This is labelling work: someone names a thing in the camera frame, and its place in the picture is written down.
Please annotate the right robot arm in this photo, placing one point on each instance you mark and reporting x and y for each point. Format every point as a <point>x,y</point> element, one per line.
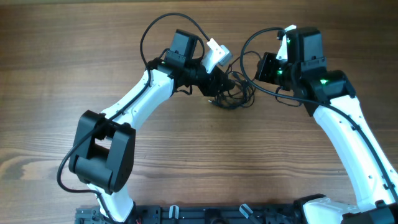
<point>329,97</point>

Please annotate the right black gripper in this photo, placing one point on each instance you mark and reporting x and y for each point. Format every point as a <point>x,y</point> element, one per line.
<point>266,70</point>

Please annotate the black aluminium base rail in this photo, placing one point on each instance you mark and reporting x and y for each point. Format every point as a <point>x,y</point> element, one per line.
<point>268,213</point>

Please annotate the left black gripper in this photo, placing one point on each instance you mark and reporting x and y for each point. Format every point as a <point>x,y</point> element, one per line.
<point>211,86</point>

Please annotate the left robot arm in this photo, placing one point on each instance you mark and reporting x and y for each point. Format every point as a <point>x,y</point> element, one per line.
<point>102,156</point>

